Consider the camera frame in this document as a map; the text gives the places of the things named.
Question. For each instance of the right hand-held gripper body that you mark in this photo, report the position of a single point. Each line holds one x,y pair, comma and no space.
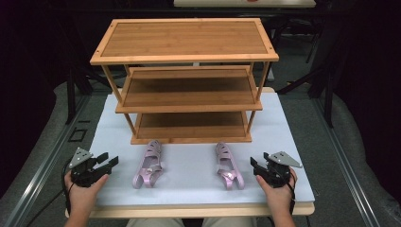
279,173

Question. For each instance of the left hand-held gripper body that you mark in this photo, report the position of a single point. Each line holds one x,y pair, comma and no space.
85,175

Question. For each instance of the three-tier wooden shoe rack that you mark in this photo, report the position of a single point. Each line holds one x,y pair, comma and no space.
184,38

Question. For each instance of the person's left hand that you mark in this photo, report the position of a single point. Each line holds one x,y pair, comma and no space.
82,198

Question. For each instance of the person's right hand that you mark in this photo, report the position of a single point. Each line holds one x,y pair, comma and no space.
280,198

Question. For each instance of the person's right leg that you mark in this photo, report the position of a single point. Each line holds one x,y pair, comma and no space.
230,222

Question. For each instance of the person's leg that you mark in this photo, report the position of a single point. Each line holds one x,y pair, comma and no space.
154,223
230,222

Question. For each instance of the white foam mat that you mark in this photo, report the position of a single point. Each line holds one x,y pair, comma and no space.
195,176

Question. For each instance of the black metal stand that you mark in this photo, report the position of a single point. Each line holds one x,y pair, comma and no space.
328,94
70,97

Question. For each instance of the person's left leg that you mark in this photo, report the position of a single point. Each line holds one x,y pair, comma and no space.
154,223

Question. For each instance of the light wooden table board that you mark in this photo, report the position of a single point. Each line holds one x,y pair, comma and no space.
189,212

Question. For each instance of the metal floor rail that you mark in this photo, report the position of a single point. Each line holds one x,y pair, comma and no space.
41,171
346,164

